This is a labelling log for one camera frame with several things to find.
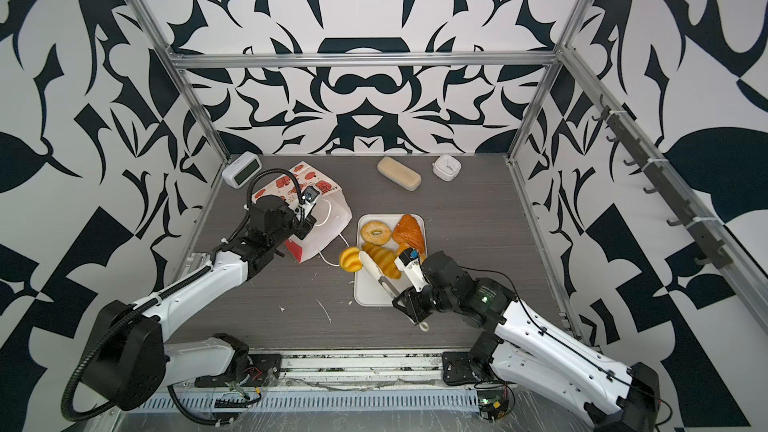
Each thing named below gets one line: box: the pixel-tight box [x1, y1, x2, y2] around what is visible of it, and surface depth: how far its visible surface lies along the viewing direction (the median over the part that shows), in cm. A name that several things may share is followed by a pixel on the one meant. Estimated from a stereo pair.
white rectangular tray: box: [354, 214, 427, 307], surface depth 88 cm
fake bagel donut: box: [360, 220, 392, 246], surface depth 98 cm
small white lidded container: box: [432, 154, 462, 182], surface depth 116 cm
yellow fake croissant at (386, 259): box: [362, 243, 402, 279], surface depth 90 cm
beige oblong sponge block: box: [377, 157, 422, 192], surface depth 113 cm
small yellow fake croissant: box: [339, 246, 363, 273], surface depth 80 cm
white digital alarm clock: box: [222, 151, 263, 189], surface depth 110 cm
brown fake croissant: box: [393, 214, 425, 254], surface depth 97 cm
